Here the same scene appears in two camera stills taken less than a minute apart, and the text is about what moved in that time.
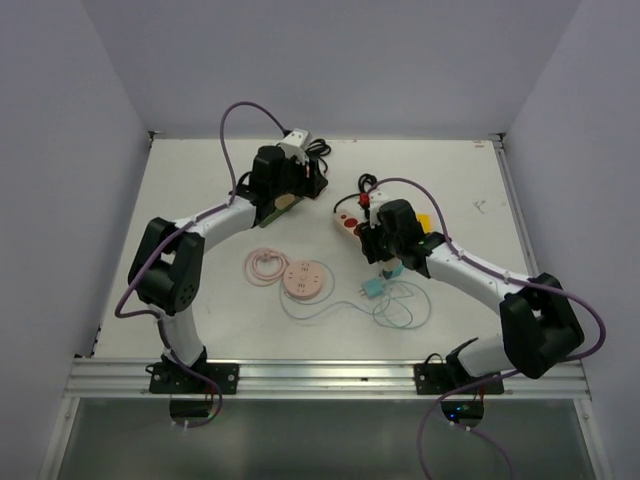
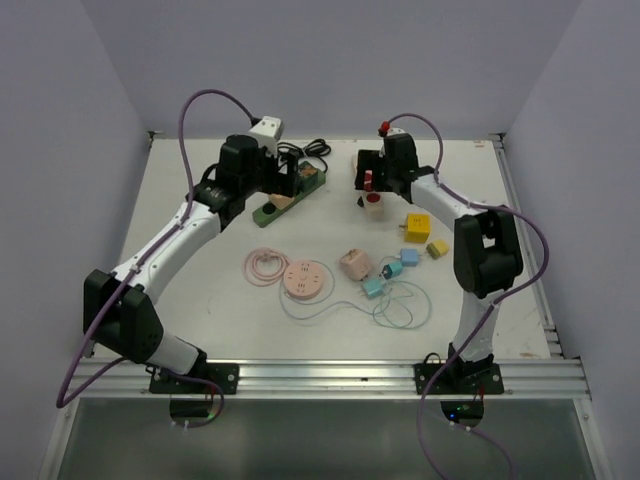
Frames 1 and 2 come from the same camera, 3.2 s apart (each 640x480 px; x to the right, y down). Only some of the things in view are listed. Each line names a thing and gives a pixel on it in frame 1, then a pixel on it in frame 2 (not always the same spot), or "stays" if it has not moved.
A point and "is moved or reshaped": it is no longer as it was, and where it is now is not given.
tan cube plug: (283, 201) stays
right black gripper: (369, 235) to (371, 160)
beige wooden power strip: (347, 221) is moved or reshaped
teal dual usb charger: (390, 274) stays
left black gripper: (310, 184) to (279, 183)
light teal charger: (373, 288) stays
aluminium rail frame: (314, 379) stays
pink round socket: (303, 280) stays
